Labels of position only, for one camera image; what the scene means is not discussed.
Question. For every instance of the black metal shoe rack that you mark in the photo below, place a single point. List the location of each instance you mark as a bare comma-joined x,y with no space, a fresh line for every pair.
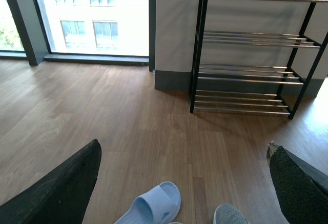
254,56

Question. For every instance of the dark window frame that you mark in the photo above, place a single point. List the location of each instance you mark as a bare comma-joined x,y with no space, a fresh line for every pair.
26,15

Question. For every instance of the light blue slipper upper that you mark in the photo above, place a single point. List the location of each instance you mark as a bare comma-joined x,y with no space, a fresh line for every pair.
161,204

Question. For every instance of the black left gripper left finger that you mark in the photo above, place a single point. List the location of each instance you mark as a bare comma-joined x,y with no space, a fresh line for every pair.
62,195

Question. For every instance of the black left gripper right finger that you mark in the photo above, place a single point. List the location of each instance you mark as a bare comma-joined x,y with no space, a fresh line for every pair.
301,189

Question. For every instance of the grey knit sneaker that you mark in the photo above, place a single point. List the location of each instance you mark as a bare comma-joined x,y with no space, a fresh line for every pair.
227,213

